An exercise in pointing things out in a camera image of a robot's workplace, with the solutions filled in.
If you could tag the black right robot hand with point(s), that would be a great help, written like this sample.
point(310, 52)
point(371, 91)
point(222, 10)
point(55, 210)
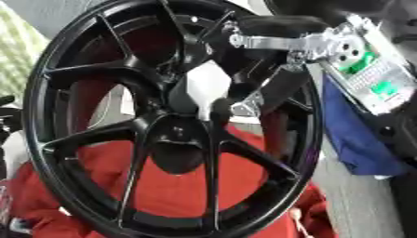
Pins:
point(282, 26)

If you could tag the white pin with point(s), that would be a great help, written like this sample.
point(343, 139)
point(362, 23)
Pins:
point(300, 221)

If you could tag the black spoked wheel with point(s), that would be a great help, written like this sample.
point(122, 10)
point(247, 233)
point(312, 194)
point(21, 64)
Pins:
point(98, 186)

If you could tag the blue fabric item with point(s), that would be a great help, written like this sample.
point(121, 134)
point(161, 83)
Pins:
point(358, 145)

